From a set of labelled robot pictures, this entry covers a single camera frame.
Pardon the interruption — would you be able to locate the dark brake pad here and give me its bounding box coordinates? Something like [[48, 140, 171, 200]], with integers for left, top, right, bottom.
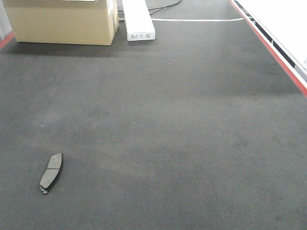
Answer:
[[39, 153, 63, 194]]

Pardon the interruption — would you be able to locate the black conveyor belt mat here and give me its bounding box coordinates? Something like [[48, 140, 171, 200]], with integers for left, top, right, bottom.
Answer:
[[0, 0, 307, 230]]

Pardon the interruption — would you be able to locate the long white box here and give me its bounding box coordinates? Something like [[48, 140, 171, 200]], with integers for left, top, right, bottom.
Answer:
[[122, 0, 155, 42]]

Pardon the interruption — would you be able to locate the cardboard box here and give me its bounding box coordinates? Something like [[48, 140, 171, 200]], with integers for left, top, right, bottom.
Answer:
[[2, 0, 118, 46]]

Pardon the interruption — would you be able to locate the white board panel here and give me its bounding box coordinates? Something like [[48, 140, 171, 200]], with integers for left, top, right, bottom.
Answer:
[[230, 0, 307, 95]]

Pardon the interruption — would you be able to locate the black cables bundle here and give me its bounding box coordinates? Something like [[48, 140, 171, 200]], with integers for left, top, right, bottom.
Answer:
[[146, 0, 182, 16]]

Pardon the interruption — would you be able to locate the white cable on belt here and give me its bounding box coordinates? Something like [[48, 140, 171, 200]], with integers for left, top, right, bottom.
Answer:
[[151, 17, 244, 23]]

